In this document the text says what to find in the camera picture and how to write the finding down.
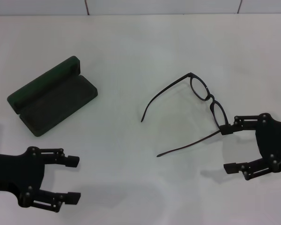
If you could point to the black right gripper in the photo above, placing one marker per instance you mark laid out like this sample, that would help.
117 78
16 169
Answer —
276 143

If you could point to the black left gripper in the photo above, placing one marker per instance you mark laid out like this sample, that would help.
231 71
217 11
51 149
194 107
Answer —
16 171

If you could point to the green glasses case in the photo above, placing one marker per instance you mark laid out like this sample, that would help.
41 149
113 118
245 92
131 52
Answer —
61 103

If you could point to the black glasses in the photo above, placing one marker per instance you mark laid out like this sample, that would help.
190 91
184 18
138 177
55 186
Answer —
212 99

